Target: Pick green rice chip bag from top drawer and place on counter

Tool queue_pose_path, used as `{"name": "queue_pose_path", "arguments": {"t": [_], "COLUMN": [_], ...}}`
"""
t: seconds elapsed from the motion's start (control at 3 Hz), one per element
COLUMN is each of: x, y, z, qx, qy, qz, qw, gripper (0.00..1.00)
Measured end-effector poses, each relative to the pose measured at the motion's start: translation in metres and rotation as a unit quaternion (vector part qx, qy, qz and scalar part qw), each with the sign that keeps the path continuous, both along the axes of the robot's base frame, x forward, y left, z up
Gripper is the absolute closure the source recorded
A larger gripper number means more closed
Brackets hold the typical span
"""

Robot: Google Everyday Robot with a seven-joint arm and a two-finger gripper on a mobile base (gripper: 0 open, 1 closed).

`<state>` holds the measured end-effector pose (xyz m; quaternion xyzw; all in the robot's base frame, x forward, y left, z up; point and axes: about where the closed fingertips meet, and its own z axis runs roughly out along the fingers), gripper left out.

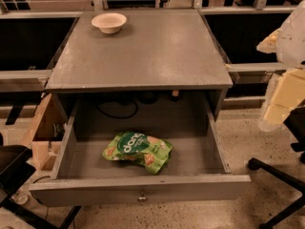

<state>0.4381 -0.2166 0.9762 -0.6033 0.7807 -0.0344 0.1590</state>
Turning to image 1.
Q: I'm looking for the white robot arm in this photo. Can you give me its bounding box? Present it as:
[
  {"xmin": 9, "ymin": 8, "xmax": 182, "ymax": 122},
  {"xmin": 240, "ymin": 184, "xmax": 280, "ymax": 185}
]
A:
[{"xmin": 256, "ymin": 1, "xmax": 305, "ymax": 132}]

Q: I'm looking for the white paper bowl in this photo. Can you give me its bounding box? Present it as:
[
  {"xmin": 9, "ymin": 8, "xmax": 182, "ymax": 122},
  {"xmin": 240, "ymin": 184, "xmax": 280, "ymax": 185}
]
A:
[{"xmin": 91, "ymin": 13, "xmax": 127, "ymax": 34}]

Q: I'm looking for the green rice chip bag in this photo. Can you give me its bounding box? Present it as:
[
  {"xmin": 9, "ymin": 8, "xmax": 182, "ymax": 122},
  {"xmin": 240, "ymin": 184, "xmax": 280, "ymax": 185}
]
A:
[{"xmin": 102, "ymin": 131, "xmax": 173, "ymax": 175}]

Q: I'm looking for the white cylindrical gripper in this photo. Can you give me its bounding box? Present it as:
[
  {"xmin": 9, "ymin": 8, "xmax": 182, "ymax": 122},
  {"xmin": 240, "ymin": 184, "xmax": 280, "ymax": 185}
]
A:
[{"xmin": 256, "ymin": 29, "xmax": 305, "ymax": 132}]

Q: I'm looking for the grey open top drawer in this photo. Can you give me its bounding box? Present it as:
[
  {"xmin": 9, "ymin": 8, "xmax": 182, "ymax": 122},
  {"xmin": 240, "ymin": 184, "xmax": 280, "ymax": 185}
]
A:
[{"xmin": 30, "ymin": 92, "xmax": 251, "ymax": 207}]

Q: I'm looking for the black chair left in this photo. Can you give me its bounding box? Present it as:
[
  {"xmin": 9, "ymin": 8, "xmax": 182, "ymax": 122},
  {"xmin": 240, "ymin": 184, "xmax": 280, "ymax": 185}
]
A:
[{"xmin": 0, "ymin": 134, "xmax": 81, "ymax": 229}]

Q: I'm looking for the grey cabinet counter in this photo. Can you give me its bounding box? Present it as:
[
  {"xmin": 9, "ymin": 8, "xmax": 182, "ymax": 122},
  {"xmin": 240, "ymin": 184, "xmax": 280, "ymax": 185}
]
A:
[{"xmin": 46, "ymin": 10, "xmax": 233, "ymax": 115}]

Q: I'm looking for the black cable loop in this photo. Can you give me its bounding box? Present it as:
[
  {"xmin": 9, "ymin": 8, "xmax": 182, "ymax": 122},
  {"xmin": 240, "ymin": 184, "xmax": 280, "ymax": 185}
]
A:
[{"xmin": 95, "ymin": 99, "xmax": 139, "ymax": 120}]

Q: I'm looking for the metal drawer knob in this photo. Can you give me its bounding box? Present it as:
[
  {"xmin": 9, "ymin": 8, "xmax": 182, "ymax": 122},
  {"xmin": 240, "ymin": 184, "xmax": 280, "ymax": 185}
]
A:
[{"xmin": 137, "ymin": 192, "xmax": 148, "ymax": 203}]

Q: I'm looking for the black office chair base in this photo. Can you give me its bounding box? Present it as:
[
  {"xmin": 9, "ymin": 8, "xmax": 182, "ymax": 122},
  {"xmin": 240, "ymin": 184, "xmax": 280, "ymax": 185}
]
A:
[{"xmin": 247, "ymin": 107, "xmax": 305, "ymax": 229}]

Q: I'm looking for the wooden block stack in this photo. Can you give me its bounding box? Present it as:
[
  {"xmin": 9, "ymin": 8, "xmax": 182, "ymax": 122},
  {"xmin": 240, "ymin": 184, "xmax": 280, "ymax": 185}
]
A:
[{"xmin": 21, "ymin": 94, "xmax": 65, "ymax": 171}]

